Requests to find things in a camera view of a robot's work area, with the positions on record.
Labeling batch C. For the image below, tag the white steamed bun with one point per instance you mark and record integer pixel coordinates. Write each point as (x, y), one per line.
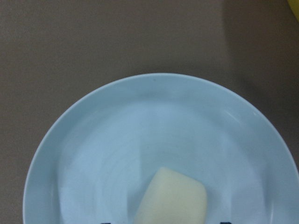
(172, 198)

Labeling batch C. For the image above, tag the yellow rimmed white steamer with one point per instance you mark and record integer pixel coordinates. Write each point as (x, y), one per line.
(294, 5)

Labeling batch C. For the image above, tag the light blue round plate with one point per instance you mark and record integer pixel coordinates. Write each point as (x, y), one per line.
(95, 163)

